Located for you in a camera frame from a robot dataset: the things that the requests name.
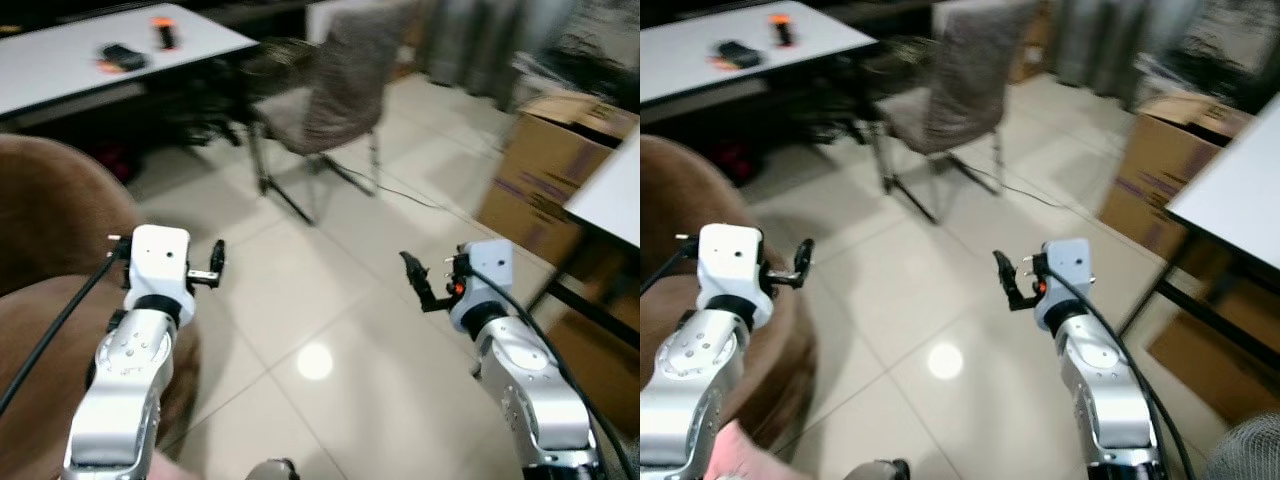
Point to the printed cardboard box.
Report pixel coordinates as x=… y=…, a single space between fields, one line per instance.
x=1150 y=170
x=540 y=170

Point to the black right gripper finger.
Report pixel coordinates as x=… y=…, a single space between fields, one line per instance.
x=1010 y=280
x=420 y=283

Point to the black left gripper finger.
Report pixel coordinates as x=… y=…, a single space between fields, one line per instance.
x=217 y=262
x=805 y=262

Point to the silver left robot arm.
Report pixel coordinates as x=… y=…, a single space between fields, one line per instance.
x=120 y=390
x=685 y=390

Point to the flat black orange device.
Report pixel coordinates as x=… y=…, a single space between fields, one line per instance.
x=739 y=54
x=123 y=57

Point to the grey robot foot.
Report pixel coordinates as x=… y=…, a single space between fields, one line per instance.
x=878 y=470
x=272 y=470

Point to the brown fabric metal-leg chair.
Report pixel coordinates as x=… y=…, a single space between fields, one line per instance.
x=960 y=85
x=345 y=85

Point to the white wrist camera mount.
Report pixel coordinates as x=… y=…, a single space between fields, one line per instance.
x=732 y=262
x=160 y=265
x=1066 y=272
x=487 y=275

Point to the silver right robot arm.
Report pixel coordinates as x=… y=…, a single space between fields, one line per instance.
x=1105 y=390
x=530 y=390

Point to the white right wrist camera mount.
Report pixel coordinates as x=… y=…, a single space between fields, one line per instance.
x=487 y=275
x=1066 y=272

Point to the grey curtain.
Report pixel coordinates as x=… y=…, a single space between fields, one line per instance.
x=1110 y=40
x=480 y=40

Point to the grey fuzzy cushion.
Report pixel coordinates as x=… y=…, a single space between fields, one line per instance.
x=1248 y=452

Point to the white black-frame table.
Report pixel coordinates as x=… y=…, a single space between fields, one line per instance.
x=1235 y=190
x=612 y=195

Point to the brown sofa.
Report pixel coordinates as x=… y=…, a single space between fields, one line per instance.
x=680 y=200
x=50 y=220

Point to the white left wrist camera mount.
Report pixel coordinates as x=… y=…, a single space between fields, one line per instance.
x=732 y=262
x=160 y=265

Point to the plain cardboard box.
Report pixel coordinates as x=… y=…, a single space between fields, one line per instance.
x=605 y=370
x=1215 y=360

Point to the large white table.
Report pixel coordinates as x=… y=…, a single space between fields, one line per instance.
x=60 y=60
x=690 y=55

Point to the upright black orange device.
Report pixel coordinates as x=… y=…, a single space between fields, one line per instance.
x=164 y=33
x=782 y=30

